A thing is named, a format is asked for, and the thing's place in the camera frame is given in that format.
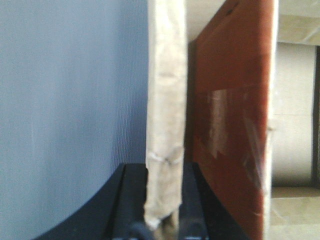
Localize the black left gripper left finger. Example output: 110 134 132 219
38 163 149 240

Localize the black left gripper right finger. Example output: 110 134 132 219
178 162 249 240

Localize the cardboard box red print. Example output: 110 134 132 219
143 0 320 240

